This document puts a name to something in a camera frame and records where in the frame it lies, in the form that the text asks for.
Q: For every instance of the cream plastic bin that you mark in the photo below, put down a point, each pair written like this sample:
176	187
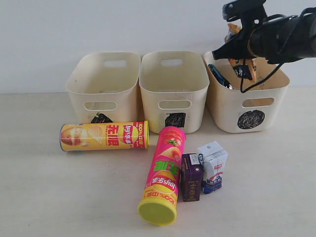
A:
252	111
103	87
173	87

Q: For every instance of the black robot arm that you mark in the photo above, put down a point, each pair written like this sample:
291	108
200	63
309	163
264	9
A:
277	38

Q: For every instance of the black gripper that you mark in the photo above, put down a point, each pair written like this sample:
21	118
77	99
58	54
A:
250	40

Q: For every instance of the left cream plastic bin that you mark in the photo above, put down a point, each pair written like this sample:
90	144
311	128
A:
103	87

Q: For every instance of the orange black snack bag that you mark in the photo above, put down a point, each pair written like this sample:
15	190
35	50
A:
246	69

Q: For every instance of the pink Lays chip can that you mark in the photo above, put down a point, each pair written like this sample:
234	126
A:
158	205

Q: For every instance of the purple drink carton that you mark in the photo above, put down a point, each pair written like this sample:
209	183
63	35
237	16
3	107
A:
191	177

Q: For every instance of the middle cream plastic bin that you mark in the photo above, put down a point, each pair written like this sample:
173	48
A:
173	87

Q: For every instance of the right cream plastic bin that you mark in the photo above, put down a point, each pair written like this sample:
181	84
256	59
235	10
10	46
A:
252	111

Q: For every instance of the white blue milk carton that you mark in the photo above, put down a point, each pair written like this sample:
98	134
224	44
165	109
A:
213	158

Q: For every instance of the yellow Lays chip can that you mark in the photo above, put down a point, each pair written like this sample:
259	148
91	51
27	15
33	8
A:
104	136

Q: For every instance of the blue black snack bag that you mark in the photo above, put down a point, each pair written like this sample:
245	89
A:
220	78

